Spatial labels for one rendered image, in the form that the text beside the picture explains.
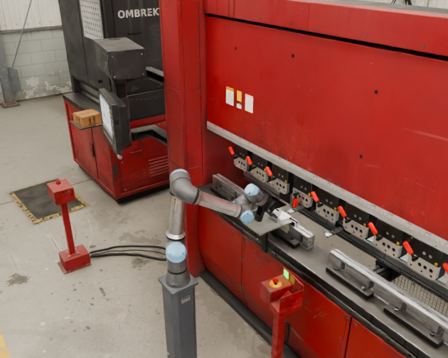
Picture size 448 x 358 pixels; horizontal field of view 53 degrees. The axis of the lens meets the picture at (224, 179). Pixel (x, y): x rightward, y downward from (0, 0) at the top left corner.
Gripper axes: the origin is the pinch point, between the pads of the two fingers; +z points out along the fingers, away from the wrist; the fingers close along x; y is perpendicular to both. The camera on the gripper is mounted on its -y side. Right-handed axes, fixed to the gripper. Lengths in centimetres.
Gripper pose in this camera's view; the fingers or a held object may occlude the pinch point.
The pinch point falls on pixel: (274, 218)
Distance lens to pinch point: 290.1
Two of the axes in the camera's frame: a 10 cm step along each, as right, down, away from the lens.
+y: 6.1, -7.9, 1.1
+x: -5.9, -3.6, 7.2
